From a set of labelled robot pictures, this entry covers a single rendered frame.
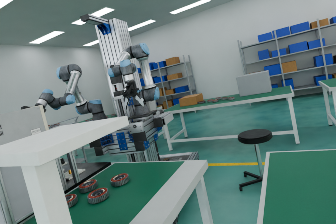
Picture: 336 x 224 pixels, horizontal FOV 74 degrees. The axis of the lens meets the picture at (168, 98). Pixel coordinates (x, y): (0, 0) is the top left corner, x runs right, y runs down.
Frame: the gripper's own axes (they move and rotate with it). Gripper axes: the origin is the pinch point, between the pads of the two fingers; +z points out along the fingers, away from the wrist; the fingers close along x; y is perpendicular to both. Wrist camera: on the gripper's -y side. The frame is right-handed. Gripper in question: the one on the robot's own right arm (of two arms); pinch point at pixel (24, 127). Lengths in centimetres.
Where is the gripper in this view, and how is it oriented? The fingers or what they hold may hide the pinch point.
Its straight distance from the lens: 194.1
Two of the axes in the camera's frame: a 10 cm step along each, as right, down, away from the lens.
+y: 4.6, 5.7, 6.8
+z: -1.6, 8.1, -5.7
